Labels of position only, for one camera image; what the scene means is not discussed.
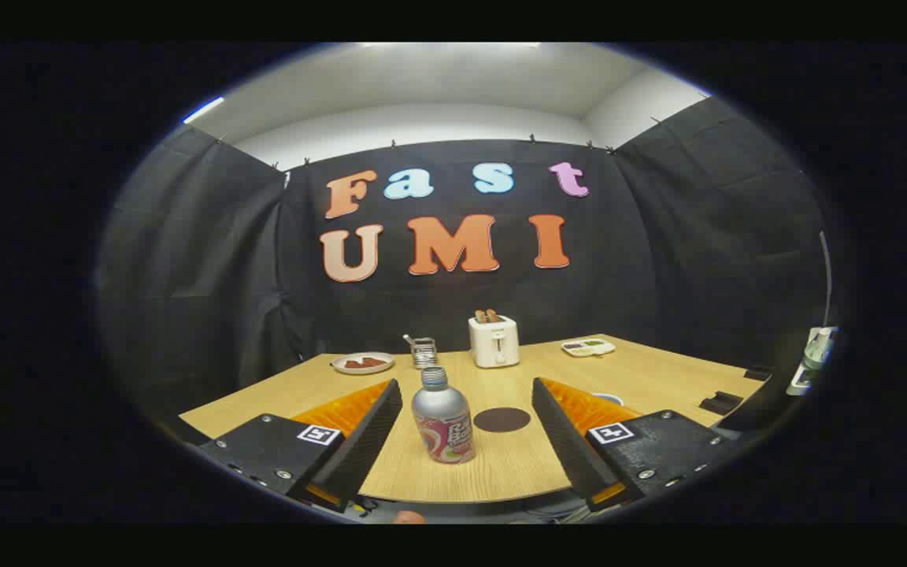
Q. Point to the small metal rack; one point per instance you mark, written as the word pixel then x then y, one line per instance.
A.
pixel 423 352

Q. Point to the white divided food tray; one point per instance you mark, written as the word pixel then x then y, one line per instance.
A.
pixel 587 347

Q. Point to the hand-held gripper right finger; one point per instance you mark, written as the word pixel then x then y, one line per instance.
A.
pixel 571 445

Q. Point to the red food piece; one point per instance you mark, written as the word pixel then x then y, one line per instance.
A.
pixel 364 363

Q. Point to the silver juice bottle pink label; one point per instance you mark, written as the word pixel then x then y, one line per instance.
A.
pixel 442 413

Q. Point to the white round plate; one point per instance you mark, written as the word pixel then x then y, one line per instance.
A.
pixel 339 365

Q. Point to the wooden table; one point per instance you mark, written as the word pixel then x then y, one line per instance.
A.
pixel 501 465

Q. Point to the white toaster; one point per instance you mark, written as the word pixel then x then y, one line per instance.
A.
pixel 494 346

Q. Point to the ceiling light strip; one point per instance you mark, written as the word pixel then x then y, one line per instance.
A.
pixel 202 110

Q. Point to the white cup blue inside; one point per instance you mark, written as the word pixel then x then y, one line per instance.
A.
pixel 609 398

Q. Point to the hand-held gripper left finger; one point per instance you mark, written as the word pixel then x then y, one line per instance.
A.
pixel 359 445

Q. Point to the dark brown round coaster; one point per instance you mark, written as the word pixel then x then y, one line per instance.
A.
pixel 502 420

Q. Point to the black backdrop cloth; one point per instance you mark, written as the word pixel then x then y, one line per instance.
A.
pixel 642 260

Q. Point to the white device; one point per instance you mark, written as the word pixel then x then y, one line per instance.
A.
pixel 814 358

